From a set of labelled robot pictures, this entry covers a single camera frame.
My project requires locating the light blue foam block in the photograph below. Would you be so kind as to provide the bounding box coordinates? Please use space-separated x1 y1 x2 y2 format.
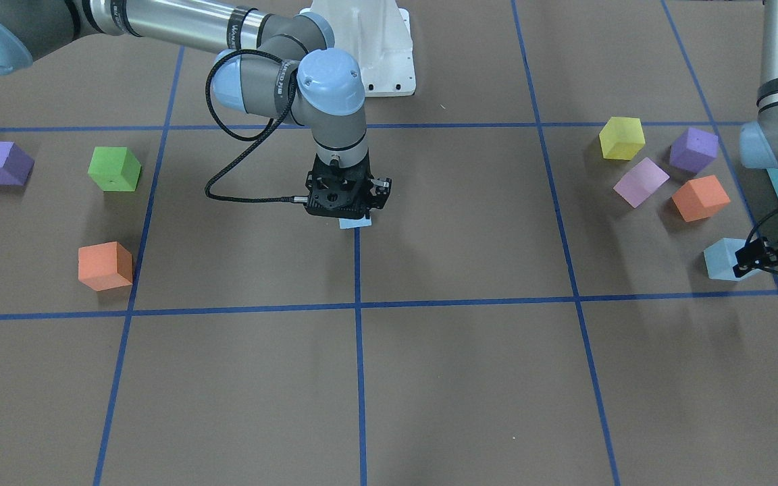
703 238 760 281
338 216 371 230

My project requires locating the orange foam block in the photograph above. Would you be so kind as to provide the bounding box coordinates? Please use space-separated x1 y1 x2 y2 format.
672 175 731 222
78 241 134 292

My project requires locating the purple foam block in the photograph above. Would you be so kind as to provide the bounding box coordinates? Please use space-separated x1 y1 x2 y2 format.
668 127 719 174
0 141 34 186

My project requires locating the pink lilac foam block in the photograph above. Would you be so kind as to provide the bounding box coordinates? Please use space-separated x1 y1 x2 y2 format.
613 157 669 207

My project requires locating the yellow foam block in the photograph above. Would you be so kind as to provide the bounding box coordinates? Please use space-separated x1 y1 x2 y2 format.
599 116 646 161

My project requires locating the green foam block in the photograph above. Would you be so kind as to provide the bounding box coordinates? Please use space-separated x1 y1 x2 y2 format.
87 146 142 192

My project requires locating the black braided cable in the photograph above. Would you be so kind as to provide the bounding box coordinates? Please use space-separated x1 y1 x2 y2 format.
205 49 310 204

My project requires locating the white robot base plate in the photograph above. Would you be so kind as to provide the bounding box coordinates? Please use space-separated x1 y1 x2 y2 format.
300 1 417 97

